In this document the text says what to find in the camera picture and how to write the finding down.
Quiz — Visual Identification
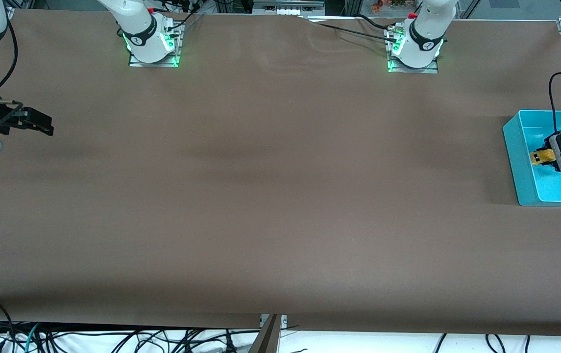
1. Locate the metal camera post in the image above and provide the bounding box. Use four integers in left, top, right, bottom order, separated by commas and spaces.
248, 314, 288, 353

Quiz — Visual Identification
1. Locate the yellow beetle toy car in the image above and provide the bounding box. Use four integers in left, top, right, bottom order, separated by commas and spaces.
530, 150, 555, 167

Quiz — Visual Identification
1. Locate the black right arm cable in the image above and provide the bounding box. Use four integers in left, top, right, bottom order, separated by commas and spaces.
0, 20, 19, 94

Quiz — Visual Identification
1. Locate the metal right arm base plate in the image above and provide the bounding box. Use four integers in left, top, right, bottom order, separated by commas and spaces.
128, 22, 183, 68

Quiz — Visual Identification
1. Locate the short black table cable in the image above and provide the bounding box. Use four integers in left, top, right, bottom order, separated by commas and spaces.
356, 14, 396, 30

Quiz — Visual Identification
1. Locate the teal plastic bin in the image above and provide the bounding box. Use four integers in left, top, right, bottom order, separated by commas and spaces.
502, 109, 561, 207

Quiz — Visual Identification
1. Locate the white power strip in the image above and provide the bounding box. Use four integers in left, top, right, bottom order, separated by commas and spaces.
253, 0, 325, 15

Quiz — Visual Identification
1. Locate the teal floor cable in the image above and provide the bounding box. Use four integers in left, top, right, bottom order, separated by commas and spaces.
24, 323, 41, 353

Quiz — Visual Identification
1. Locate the brown table cover mat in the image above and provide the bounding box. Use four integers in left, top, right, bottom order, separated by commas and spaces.
0, 9, 561, 338

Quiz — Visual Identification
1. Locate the black base cable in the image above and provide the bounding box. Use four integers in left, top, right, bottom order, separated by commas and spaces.
165, 10, 206, 32

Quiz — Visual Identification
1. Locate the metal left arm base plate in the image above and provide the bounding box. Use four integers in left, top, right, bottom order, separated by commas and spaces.
386, 27, 440, 74

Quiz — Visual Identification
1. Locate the long black table cable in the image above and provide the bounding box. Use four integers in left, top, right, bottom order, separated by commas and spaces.
305, 17, 398, 42

